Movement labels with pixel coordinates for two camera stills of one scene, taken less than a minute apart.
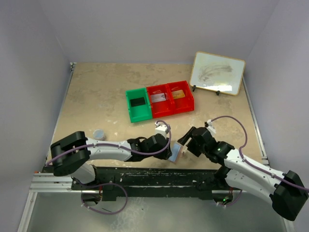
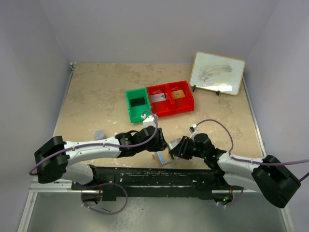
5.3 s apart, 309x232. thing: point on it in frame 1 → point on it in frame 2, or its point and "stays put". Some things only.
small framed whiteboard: x=217 y=73 stays put
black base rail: x=132 y=182 stays put
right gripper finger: x=184 y=140 → x=180 y=148
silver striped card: x=158 y=97 stays put
